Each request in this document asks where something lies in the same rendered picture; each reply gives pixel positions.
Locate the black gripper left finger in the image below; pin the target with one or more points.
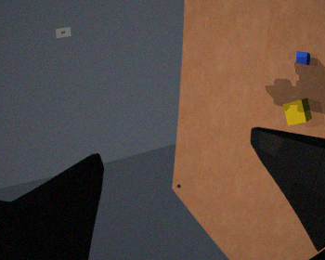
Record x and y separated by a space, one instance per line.
56 220

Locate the small blue block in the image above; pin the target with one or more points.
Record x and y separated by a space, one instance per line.
303 57

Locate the yellow block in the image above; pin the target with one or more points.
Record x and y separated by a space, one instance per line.
297 112

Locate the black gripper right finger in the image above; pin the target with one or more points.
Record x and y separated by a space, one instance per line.
297 164

